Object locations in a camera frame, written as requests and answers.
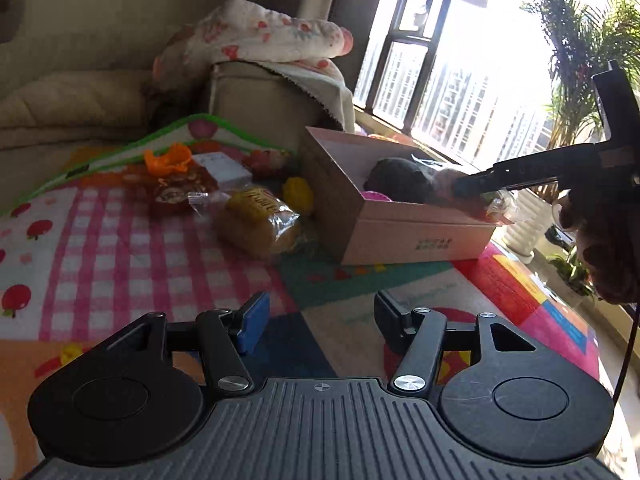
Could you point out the dark round plush item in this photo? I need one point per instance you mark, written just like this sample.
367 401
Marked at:
400 177

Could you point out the colourful printed play mat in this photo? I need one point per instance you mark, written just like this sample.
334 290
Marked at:
125 260

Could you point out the yellow plastic toy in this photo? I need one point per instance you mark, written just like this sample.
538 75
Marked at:
298 194

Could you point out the folded beige quilt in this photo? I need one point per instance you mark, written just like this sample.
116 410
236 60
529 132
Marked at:
75 100

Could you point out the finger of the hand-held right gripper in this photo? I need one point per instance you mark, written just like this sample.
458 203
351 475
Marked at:
480 185
540 157

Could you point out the floral white blanket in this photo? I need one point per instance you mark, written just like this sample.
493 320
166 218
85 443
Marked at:
270 35

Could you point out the small pink item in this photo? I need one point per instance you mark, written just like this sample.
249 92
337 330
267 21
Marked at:
376 196

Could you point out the orange plastic toy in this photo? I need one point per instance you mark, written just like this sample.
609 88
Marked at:
167 159

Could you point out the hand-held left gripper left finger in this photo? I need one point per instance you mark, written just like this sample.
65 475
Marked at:
254 321

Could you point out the white ribbed plant pot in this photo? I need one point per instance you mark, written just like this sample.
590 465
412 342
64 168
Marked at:
525 230

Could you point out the yellow bread packet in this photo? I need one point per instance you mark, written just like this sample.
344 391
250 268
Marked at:
257 222

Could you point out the pink cardboard box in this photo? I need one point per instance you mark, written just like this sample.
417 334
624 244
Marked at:
400 240

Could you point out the clear snack packet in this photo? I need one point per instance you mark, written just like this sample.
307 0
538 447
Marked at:
495 210

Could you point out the beige sofa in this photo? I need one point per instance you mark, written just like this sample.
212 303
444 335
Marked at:
260 97

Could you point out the green palm plant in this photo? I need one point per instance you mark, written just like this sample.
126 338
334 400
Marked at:
580 50

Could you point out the red-brown snack packet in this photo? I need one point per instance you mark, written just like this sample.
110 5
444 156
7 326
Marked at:
177 187

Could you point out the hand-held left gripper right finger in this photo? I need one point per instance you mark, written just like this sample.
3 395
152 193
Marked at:
387 321

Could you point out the small red packet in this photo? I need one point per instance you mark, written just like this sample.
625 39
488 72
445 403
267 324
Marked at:
265 161

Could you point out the small green potted plant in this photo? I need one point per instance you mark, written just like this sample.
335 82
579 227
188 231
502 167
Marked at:
570 270

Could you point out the black window frame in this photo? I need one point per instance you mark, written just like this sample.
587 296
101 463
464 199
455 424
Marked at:
417 35

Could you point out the small white box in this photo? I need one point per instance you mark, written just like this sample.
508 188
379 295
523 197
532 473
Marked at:
222 167

